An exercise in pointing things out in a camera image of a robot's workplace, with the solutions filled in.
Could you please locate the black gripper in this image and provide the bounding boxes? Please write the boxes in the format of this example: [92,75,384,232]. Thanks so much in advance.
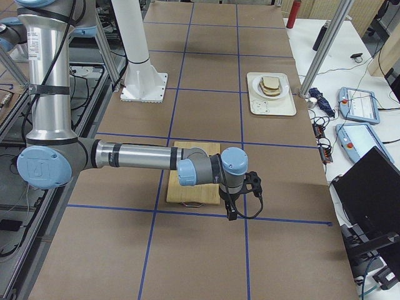
[242,171,262,196]

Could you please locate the bread slice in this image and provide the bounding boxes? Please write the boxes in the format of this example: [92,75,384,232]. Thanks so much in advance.
[261,76,279,89]
[261,87,281,97]

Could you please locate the white round plate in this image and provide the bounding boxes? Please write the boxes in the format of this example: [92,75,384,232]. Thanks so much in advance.
[252,75,289,99]

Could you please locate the bamboo cutting board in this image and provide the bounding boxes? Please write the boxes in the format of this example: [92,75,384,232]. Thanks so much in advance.
[166,141,221,205]

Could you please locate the cream bear serving tray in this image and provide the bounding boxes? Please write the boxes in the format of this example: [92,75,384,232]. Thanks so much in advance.
[246,72,296,116]

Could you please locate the small metal cup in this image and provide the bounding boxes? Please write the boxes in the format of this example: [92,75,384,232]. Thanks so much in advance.
[307,97,318,109]

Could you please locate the folded blue umbrella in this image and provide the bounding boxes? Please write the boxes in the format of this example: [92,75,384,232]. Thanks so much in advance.
[309,87,335,118]

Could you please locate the lower teach pendant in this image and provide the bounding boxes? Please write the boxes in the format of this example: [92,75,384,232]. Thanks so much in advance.
[335,122,394,163]

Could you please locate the teach pendant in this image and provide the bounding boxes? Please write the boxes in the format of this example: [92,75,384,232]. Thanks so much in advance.
[335,122,394,163]
[338,87,380,125]

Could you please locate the black laptop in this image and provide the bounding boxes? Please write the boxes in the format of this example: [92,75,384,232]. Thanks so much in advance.
[329,145,400,266]

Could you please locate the upper teach pendant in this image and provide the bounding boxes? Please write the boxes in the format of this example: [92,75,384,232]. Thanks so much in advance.
[338,87,380,125]

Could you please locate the black monitor stand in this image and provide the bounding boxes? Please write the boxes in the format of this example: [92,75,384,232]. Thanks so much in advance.
[340,224,399,278]

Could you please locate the black bottle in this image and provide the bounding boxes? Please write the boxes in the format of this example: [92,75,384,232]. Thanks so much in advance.
[312,20,331,51]

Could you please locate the black webcam on table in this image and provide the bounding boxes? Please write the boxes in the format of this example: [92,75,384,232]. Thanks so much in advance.
[350,53,363,63]

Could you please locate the red bottle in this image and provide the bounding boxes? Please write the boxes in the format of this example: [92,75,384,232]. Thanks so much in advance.
[286,0,302,29]

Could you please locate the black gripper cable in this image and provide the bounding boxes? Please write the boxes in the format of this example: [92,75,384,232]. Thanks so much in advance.
[215,152,265,219]

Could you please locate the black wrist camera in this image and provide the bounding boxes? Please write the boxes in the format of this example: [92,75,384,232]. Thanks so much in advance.
[225,201,238,221]

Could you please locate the metal cutting board handle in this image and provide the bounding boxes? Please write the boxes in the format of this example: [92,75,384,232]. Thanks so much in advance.
[181,202,205,208]

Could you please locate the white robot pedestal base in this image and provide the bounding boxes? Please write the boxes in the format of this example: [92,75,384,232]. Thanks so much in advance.
[112,0,168,103]

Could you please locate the aluminium frame post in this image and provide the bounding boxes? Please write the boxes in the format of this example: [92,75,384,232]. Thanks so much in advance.
[299,0,354,98]

